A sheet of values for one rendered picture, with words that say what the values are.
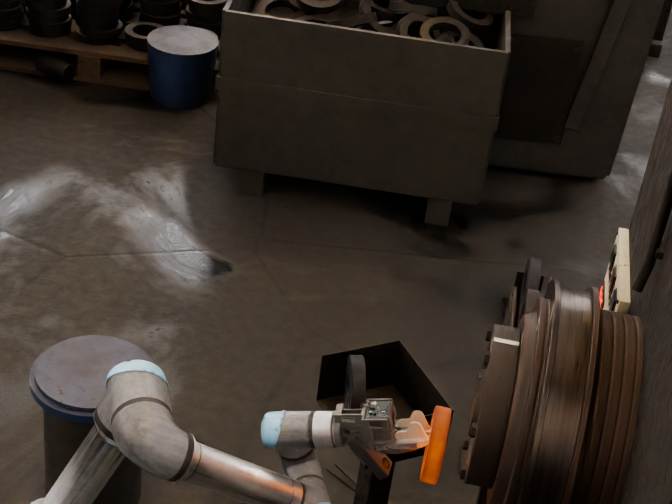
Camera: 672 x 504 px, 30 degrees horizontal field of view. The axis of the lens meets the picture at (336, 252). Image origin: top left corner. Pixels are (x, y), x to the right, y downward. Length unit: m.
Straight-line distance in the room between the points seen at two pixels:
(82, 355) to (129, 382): 0.89
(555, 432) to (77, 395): 1.52
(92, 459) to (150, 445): 0.21
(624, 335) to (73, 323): 2.39
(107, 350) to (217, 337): 0.82
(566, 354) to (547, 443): 0.14
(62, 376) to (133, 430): 0.91
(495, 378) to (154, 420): 0.66
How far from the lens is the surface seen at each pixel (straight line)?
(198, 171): 4.95
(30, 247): 4.48
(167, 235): 4.55
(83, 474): 2.54
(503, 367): 2.08
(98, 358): 3.30
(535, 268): 3.30
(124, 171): 4.93
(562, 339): 2.03
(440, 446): 2.47
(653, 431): 1.87
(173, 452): 2.35
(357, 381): 2.80
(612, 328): 2.11
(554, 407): 1.99
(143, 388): 2.40
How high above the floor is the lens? 2.50
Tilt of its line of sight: 33 degrees down
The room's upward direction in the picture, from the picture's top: 7 degrees clockwise
